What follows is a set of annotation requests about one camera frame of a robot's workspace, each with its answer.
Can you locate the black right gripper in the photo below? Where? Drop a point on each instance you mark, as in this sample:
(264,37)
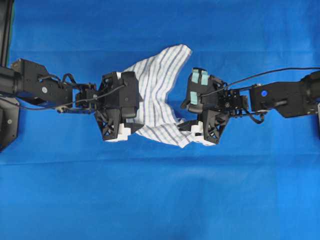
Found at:
(209,125)

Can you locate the blue table cloth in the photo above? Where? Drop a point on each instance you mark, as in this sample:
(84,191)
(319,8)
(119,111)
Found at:
(60,181)

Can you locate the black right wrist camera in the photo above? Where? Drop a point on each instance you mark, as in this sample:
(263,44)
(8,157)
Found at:
(198,83)

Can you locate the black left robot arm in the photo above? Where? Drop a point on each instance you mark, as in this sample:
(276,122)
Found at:
(31,82)

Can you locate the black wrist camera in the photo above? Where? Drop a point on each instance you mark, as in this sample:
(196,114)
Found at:
(198,83)
(129,95)

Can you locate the black aluminium frame rail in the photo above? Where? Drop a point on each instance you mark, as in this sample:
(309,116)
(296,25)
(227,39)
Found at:
(6,19)

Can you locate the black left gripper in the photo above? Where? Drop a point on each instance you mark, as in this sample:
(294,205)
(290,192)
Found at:
(113,127)

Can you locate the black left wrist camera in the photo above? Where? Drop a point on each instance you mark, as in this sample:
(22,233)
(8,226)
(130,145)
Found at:
(129,95)

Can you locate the white blue striped towel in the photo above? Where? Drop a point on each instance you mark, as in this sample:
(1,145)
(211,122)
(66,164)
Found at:
(157,76)

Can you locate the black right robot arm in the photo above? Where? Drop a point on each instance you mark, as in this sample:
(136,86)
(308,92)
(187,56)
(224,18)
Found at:
(289,98)

